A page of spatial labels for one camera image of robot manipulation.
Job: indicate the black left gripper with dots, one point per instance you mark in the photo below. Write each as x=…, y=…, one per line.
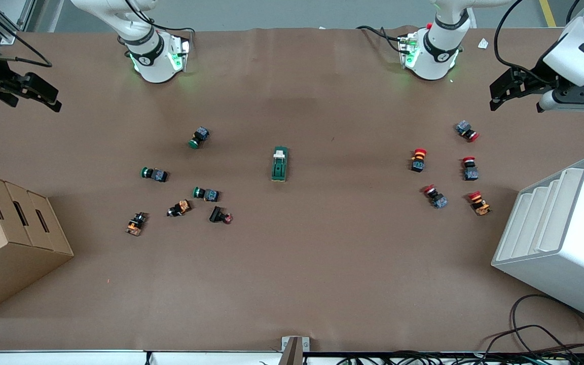
x=534, y=76

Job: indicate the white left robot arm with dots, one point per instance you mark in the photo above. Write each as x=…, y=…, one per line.
x=436, y=50

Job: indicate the white paper scrap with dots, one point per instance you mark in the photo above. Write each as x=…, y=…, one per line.
x=483, y=43

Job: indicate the red button blue contact block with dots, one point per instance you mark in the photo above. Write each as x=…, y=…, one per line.
x=463, y=128
x=471, y=173
x=439, y=201

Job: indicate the red button orange contact block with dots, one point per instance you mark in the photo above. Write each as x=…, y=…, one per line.
x=480, y=205

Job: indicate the red yellow emergency stop button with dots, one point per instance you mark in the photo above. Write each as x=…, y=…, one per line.
x=417, y=163

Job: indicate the brown cardboard box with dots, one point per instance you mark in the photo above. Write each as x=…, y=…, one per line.
x=3, y=253

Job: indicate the white stepped storage rack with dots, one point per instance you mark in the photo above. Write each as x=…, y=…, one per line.
x=576, y=243

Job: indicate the black square button red terminals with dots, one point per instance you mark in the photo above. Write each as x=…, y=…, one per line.
x=216, y=214

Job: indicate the green mushroom pushbutton switch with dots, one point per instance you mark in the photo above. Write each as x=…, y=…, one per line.
x=157, y=175
x=201, y=135
x=211, y=194

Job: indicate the black knob orange selector switch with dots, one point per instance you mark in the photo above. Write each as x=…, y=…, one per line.
x=183, y=206
x=135, y=226

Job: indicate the aluminium profile post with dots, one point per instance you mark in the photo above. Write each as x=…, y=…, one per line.
x=294, y=351

